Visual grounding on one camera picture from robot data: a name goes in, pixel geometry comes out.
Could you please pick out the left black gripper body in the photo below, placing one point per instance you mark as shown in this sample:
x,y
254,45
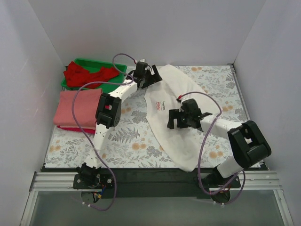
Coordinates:
x,y
150,76

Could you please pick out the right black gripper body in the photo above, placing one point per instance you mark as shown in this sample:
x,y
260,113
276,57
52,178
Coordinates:
x,y
178,117

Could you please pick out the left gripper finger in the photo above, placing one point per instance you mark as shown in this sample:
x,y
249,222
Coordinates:
x,y
155,76
149,80

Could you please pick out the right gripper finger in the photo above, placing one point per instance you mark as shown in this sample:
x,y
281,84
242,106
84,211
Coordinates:
x,y
172,116
182,122

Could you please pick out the white t shirt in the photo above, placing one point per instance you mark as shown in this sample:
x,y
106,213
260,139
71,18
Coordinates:
x,y
181,145

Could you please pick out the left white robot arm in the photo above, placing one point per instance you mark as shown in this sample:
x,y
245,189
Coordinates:
x,y
108,114

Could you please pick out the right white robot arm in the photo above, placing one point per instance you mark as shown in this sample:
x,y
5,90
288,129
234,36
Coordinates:
x,y
247,142

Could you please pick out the floral table mat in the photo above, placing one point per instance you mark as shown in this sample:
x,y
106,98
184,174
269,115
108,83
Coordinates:
x,y
132,144

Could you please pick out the green plastic bin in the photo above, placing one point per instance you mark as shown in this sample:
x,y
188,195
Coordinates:
x,y
91,65

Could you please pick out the folded pink t shirt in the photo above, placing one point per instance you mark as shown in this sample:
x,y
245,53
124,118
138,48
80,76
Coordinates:
x,y
82,104

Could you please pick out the red t shirt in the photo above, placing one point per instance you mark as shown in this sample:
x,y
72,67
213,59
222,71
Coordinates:
x,y
77,76

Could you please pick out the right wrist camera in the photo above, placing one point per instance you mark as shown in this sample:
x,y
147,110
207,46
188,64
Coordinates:
x,y
180,99

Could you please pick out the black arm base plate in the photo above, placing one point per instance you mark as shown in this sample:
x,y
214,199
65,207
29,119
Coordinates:
x,y
148,182

